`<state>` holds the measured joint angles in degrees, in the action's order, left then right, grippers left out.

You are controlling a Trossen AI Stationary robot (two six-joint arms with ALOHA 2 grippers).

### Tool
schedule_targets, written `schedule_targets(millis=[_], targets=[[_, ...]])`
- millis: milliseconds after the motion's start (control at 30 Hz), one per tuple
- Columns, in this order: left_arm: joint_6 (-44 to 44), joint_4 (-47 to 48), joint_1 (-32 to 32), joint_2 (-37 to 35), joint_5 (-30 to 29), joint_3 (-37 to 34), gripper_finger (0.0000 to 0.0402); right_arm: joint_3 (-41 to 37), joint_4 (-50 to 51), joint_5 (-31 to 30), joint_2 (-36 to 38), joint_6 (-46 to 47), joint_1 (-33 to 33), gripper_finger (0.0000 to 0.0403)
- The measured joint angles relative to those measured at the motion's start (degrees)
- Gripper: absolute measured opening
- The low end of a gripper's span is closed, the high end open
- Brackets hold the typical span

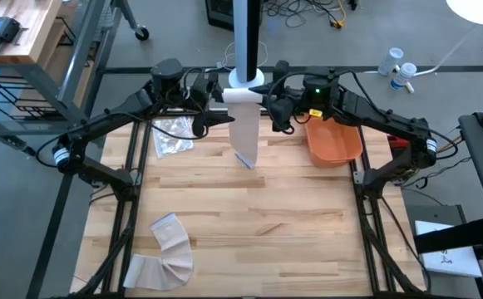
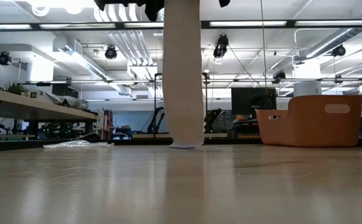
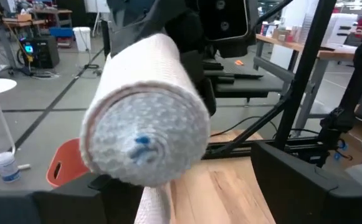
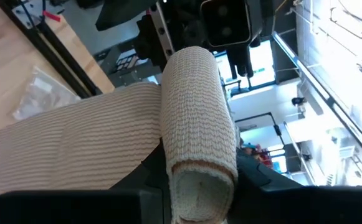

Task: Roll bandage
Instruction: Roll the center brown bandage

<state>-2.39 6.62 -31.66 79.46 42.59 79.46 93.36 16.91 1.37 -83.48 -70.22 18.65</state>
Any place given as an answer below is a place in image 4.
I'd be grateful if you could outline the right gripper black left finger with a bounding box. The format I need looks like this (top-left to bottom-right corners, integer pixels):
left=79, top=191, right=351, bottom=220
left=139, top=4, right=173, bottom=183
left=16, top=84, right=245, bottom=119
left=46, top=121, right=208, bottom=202
left=0, top=138, right=173, bottom=224

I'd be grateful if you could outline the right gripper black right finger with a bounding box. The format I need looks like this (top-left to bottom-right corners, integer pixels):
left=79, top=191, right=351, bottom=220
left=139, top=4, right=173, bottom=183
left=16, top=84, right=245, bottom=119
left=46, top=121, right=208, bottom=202
left=229, top=148, right=362, bottom=224

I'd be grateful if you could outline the beige elastic bandage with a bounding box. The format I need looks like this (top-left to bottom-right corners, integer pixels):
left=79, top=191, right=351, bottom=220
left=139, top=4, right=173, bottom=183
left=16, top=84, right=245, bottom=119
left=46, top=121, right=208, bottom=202
left=0, top=45, right=239, bottom=224

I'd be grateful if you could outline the clear plastic bag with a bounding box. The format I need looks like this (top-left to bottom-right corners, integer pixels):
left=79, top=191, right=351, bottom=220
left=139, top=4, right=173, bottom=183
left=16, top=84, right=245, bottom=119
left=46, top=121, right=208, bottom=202
left=11, top=65, right=82, bottom=121

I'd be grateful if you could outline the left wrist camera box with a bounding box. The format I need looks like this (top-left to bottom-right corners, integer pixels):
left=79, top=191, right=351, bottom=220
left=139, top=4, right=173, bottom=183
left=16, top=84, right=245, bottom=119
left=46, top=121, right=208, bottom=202
left=200, top=0, right=252, bottom=48

